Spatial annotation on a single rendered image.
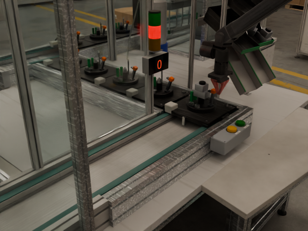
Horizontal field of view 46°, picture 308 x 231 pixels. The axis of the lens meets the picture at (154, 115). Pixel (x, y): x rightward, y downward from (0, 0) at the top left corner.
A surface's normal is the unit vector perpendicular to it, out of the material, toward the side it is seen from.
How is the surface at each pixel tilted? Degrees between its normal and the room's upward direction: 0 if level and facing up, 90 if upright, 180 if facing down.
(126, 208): 90
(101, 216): 90
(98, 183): 0
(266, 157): 0
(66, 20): 90
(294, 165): 0
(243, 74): 45
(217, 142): 90
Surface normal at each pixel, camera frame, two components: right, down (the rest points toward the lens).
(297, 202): 0.00, -0.90
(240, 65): 0.44, -0.39
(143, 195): 0.75, 0.29
